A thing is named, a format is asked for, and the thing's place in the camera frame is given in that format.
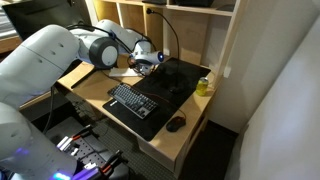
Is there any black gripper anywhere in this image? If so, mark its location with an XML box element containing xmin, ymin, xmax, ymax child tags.
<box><xmin>134</xmin><ymin>61</ymin><xmax>155</xmax><ymax>76</ymax></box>

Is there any white paper towel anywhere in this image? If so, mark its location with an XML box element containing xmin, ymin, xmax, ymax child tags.
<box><xmin>108</xmin><ymin>67</ymin><xmax>143</xmax><ymax>78</ymax></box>

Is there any black desk mat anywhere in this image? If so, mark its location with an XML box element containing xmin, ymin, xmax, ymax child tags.
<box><xmin>102</xmin><ymin>57</ymin><xmax>212</xmax><ymax>143</ymax></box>

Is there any black grey mechanical keyboard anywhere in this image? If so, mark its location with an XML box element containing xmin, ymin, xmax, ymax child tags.
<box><xmin>107</xmin><ymin>82</ymin><xmax>159</xmax><ymax>120</ymax></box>

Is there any black gooseneck desk lamp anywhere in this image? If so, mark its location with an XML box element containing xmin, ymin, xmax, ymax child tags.
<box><xmin>145</xmin><ymin>7</ymin><xmax>185</xmax><ymax>94</ymax></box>

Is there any light wood shelf unit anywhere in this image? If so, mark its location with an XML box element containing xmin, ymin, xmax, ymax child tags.
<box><xmin>84</xmin><ymin>0</ymin><xmax>249</xmax><ymax>89</ymax></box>

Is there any black monitor stand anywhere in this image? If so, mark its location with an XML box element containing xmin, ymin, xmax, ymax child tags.
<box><xmin>70</xmin><ymin>67</ymin><xmax>98</xmax><ymax>90</ymax></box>

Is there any black computer mouse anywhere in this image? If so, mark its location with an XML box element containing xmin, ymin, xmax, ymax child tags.
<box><xmin>165</xmin><ymin>116</ymin><xmax>187</xmax><ymax>133</ymax></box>

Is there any flat black device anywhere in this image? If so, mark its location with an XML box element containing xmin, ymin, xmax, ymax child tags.
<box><xmin>141</xmin><ymin>0</ymin><xmax>168</xmax><ymax>5</ymax></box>

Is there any black box on shelf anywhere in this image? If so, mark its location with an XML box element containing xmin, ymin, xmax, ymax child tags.
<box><xmin>174</xmin><ymin>0</ymin><xmax>215</xmax><ymax>8</ymax></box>

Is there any black curved monitor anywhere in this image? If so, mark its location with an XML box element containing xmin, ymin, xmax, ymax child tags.
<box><xmin>1</xmin><ymin>0</ymin><xmax>93</xmax><ymax>42</ymax></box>

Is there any red mouse cable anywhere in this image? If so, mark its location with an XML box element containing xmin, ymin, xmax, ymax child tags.
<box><xmin>133</xmin><ymin>85</ymin><xmax>188</xmax><ymax>120</ymax></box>

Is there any red handled clamp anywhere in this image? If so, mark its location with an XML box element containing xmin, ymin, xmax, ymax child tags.
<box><xmin>71</xmin><ymin>149</ymin><xmax>129</xmax><ymax>180</ymax></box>
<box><xmin>55</xmin><ymin>124</ymin><xmax>95</xmax><ymax>152</ymax></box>

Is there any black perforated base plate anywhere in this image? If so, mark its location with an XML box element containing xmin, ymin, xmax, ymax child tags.
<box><xmin>44</xmin><ymin>116</ymin><xmax>133</xmax><ymax>180</ymax></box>

